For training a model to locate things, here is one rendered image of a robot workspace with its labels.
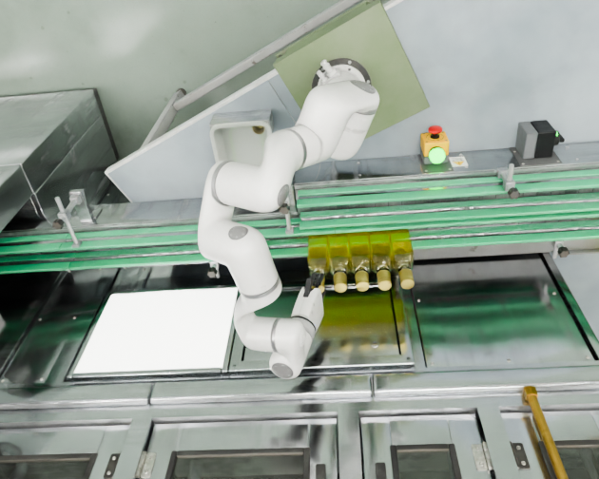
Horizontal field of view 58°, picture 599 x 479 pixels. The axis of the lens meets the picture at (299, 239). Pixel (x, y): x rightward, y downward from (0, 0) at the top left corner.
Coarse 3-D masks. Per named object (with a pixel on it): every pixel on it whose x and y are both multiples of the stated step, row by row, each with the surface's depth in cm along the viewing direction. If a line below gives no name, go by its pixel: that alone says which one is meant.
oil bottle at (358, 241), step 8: (360, 232) 153; (352, 240) 150; (360, 240) 150; (368, 240) 150; (352, 248) 148; (360, 248) 147; (368, 248) 147; (352, 256) 145; (360, 256) 144; (368, 256) 144; (352, 264) 144; (360, 264) 143; (368, 264) 144; (352, 272) 146; (368, 272) 145
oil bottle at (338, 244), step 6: (330, 234) 154; (336, 234) 154; (342, 234) 153; (330, 240) 151; (336, 240) 151; (342, 240) 151; (348, 240) 152; (330, 246) 149; (336, 246) 149; (342, 246) 149; (348, 246) 149; (330, 252) 147; (336, 252) 147; (342, 252) 147; (348, 252) 147; (330, 258) 145; (336, 258) 145; (342, 258) 145; (348, 258) 145; (330, 264) 145; (336, 264) 144; (342, 264) 144; (348, 264) 144; (330, 270) 146; (348, 270) 145
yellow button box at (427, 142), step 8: (424, 136) 154; (432, 136) 153; (440, 136) 153; (424, 144) 151; (432, 144) 151; (440, 144) 151; (448, 144) 151; (424, 152) 153; (448, 152) 152; (424, 160) 154
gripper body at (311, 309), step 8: (304, 288) 134; (312, 296) 130; (320, 296) 133; (296, 304) 129; (304, 304) 128; (312, 304) 128; (320, 304) 134; (296, 312) 127; (304, 312) 127; (312, 312) 128; (320, 312) 135; (312, 320) 128; (320, 320) 136
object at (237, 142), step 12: (216, 132) 152; (228, 132) 157; (240, 132) 157; (252, 132) 157; (264, 132) 157; (216, 144) 152; (228, 144) 159; (240, 144) 159; (252, 144) 159; (216, 156) 154; (228, 156) 162; (240, 156) 162; (252, 156) 161
